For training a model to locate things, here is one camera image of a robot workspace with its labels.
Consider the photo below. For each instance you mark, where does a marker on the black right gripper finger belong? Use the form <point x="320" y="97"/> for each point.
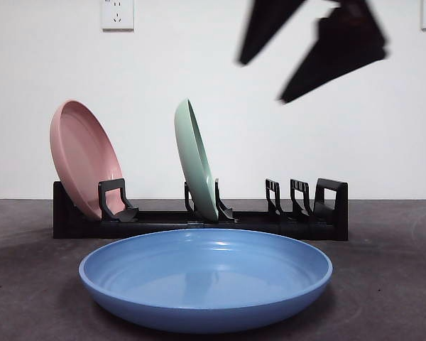
<point x="266" y="25"/>
<point x="341" y="53"/>

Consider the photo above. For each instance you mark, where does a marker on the green round plate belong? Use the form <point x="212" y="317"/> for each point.
<point x="191" y="156"/>

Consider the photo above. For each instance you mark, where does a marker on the pink round plate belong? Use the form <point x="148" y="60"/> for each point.
<point x="81" y="152"/>

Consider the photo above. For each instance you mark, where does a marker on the blue round plate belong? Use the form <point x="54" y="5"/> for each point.
<point x="206" y="284"/>

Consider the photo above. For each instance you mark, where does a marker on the black plastic dish rack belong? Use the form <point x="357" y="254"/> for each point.
<point x="255" y="222"/>

